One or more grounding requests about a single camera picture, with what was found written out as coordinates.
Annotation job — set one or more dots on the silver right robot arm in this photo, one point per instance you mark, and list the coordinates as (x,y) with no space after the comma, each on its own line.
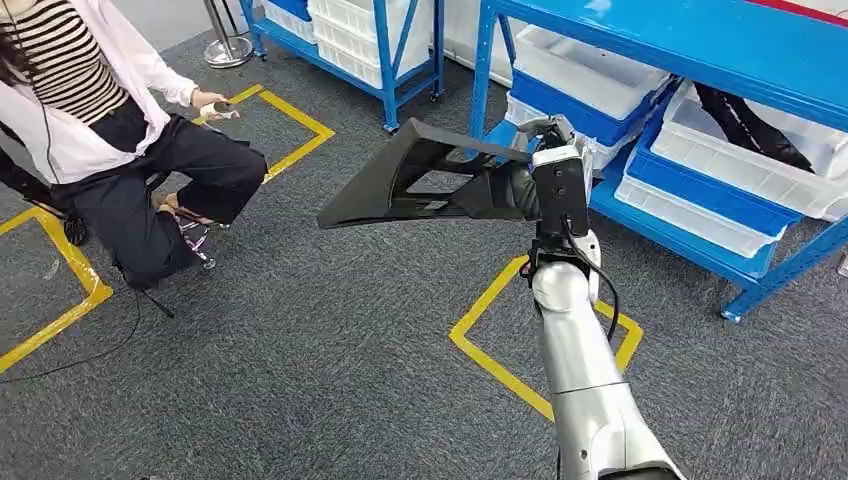
(583,371)

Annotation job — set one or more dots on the person's hand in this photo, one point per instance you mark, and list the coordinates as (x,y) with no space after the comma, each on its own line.
(206,98)

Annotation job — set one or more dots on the black plastic trim part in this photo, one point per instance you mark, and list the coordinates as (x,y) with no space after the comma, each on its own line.
(371,193)
(755,129)

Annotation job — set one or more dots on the chrome stanchion post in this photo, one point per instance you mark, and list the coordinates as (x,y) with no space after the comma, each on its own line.
(225,50)

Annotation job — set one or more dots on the blue metal shelf rack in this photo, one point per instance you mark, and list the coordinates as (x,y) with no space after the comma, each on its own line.
(662,40)
(389,73)

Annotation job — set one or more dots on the person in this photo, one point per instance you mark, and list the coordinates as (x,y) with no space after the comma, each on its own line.
(132,172)

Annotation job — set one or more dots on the yellow floor tape square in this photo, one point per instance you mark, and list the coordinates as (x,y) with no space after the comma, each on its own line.
(490,361)
(298,119)
(73,262)

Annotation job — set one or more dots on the white handheld controller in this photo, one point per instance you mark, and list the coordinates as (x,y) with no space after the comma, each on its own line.
(222,111)

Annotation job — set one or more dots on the small white floor plate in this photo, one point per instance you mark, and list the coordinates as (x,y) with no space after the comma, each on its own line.
(843,265)

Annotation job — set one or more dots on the black wheeled stool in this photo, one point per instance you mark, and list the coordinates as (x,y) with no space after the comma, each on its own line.
(199,242)

